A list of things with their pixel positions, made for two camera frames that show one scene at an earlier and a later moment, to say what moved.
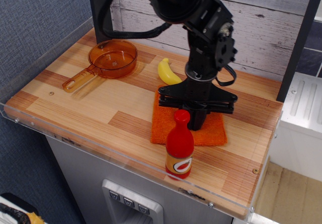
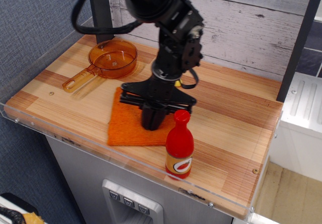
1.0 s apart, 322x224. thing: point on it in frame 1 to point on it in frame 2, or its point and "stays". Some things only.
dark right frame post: [301, 40] stays
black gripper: [191, 93] to [157, 90]
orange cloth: [213, 133] to [126, 127]
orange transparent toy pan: [113, 59] stays
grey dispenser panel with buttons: [123, 206] stays
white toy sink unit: [297, 145] stays
